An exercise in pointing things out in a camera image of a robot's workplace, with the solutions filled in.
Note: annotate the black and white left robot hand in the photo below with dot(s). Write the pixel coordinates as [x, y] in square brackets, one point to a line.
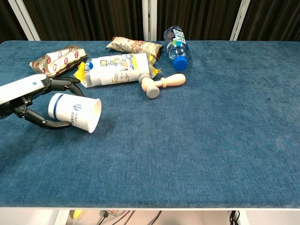
[23, 85]

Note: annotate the white paper cup blue stripe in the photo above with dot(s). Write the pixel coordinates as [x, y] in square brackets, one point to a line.
[75, 112]

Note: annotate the gold snack packet red labels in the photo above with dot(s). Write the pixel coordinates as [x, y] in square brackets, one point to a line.
[58, 58]

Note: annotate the dark pleated curtain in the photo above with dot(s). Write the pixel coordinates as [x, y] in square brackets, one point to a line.
[89, 18]

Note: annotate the white and yellow plastic package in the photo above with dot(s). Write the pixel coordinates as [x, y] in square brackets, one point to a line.
[117, 70]

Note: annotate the brown peanut snack bag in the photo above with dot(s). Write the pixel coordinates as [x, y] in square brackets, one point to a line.
[133, 47]

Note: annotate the wooden massage hammer grey ends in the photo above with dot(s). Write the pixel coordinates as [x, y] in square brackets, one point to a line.
[150, 85]

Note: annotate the white table leg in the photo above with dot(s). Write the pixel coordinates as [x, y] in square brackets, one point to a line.
[62, 218]
[245, 219]

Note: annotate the yellow object under table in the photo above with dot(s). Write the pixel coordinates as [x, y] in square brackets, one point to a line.
[77, 214]

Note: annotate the blue fabric table cloth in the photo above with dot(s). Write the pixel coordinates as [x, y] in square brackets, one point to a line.
[164, 145]

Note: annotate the clear water bottle blue cap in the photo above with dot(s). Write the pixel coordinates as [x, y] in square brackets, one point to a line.
[177, 47]

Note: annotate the white slanted frame post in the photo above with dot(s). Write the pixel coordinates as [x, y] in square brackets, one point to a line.
[240, 20]
[23, 20]

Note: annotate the white upright frame post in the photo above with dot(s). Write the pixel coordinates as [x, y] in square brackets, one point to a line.
[149, 18]

